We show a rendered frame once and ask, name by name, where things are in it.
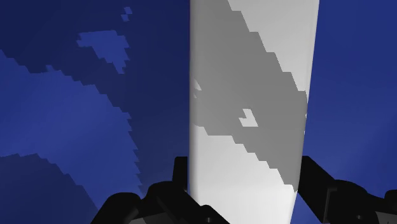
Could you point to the tall white cylinder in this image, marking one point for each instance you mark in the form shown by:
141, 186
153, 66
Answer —
248, 124

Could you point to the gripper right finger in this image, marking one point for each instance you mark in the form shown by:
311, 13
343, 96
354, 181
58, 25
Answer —
328, 195

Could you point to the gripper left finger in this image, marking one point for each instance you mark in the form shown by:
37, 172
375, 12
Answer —
161, 201

